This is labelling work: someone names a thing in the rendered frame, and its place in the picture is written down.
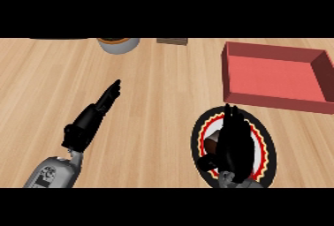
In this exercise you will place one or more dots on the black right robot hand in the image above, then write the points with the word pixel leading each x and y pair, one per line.
pixel 235 141

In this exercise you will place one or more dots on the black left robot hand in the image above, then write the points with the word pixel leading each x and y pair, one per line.
pixel 89 120

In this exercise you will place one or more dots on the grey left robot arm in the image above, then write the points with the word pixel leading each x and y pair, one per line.
pixel 53 172

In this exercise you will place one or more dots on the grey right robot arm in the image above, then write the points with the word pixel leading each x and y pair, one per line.
pixel 237 182

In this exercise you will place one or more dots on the brown cupcake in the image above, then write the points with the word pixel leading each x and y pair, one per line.
pixel 212 143

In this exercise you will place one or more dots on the black rimmed patterned plate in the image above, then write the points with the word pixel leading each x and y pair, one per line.
pixel 266 153

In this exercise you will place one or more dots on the red cardboard box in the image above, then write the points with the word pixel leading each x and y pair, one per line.
pixel 274 78

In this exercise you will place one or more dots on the grey pot with orange rim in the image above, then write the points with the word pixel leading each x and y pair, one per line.
pixel 118 44

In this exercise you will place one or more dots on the brown wooden block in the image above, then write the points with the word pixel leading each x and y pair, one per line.
pixel 172 41

